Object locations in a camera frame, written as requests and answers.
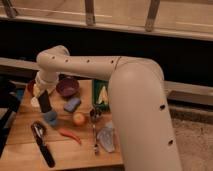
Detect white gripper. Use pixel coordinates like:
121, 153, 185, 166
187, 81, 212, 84
33, 70, 59, 97

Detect black eraser block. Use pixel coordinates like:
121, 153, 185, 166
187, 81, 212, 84
38, 91, 52, 113

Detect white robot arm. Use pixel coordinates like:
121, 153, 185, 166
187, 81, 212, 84
36, 45, 182, 171

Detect white plastic cup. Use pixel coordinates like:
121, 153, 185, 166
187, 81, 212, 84
30, 97, 40, 107

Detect blue plastic cup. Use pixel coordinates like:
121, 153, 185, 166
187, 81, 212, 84
42, 110, 58, 126

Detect dark red bowl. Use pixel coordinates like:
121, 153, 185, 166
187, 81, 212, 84
27, 79, 35, 94

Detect purple bowl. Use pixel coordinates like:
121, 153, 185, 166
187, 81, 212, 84
56, 78, 79, 97

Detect dark chair at left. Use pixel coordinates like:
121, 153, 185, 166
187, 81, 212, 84
0, 75, 20, 157

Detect blue sponge block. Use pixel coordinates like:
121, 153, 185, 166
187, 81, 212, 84
64, 97, 81, 113

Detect red yellow apple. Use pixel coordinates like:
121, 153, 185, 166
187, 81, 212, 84
73, 113, 86, 126

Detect red chili pepper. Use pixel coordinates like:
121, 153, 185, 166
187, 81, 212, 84
58, 129, 82, 145

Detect green plastic tray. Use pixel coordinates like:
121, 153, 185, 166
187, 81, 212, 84
92, 79, 109, 112

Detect metal spoon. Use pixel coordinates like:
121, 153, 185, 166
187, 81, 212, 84
90, 108, 102, 155

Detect yellow wedge in tray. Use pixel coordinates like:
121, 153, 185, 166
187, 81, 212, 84
97, 86, 109, 105

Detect grey blue cloth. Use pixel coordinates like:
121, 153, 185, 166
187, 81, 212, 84
97, 121, 115, 153

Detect black handled peeler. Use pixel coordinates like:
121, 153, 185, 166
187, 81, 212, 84
31, 121, 55, 168

